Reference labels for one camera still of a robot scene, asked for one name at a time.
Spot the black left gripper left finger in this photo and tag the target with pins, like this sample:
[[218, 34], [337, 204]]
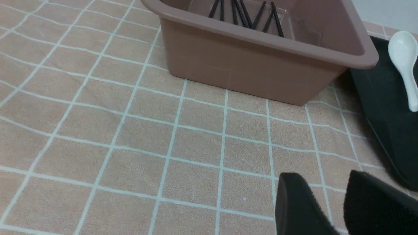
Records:
[[297, 212]]

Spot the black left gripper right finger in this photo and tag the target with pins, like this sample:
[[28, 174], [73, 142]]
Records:
[[373, 207]]

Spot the black plastic tray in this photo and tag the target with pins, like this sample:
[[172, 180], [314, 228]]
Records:
[[384, 102]]

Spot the white ceramic spoon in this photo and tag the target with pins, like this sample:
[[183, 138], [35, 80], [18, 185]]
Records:
[[403, 51]]

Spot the pink plastic bin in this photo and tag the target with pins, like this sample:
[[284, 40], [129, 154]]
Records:
[[322, 39]]

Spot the black chopstick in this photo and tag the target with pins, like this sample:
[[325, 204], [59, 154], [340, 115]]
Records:
[[258, 16], [213, 9], [222, 16], [235, 20], [246, 13], [277, 20]]

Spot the checkered peach tablecloth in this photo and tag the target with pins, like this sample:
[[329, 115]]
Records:
[[98, 138]]

